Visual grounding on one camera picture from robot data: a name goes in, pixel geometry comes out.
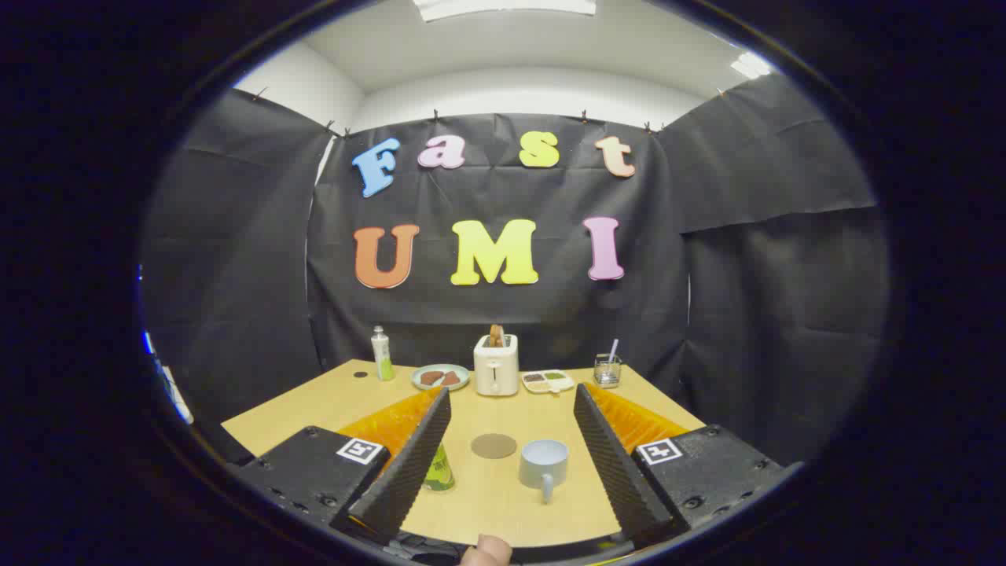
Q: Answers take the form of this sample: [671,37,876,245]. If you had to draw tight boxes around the long ceiling light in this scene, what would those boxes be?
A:
[414,0,598,23]

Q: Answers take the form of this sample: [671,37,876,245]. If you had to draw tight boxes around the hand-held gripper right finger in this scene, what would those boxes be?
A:
[574,383,804,549]

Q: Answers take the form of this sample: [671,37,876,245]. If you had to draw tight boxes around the light blue cup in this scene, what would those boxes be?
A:
[519,439,570,505]

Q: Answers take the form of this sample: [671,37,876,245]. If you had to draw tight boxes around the white green drink bottle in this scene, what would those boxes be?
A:
[371,325,395,382]

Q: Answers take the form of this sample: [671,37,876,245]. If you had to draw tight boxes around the black backdrop cloth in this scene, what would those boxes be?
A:
[141,75,890,466]

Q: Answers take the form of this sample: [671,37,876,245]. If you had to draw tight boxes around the wooden table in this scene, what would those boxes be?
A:
[222,359,707,549]

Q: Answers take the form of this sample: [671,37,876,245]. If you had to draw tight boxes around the white toaster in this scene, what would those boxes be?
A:
[473,333,520,397]

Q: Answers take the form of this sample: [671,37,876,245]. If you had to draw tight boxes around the white divided snack tray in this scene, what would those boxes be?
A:
[521,369,575,395]

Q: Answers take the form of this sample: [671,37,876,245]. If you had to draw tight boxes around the round brown coaster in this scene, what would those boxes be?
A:
[471,433,518,460]

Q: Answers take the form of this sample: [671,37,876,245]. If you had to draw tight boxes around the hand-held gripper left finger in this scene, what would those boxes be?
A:
[236,385,453,544]

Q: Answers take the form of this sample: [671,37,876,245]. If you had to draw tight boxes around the clear green label juice bottle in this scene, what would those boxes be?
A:
[423,443,457,493]

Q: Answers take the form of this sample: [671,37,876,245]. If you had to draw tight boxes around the small ceiling light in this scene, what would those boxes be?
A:
[730,52,773,80]

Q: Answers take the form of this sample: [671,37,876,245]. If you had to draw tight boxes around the pale green plate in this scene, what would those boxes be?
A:
[411,363,471,392]

